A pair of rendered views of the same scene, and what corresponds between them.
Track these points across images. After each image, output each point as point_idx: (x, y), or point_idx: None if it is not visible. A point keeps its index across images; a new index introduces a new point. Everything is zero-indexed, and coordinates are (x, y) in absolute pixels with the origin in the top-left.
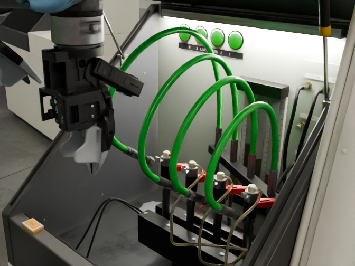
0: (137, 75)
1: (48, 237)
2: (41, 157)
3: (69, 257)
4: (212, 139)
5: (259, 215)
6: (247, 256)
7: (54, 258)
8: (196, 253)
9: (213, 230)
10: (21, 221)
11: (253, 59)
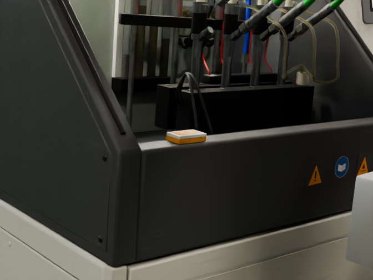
0: None
1: (215, 136)
2: (75, 49)
3: (265, 132)
4: (79, 19)
5: (144, 101)
6: (355, 41)
7: (254, 146)
8: (266, 96)
9: (256, 71)
10: (160, 144)
11: None
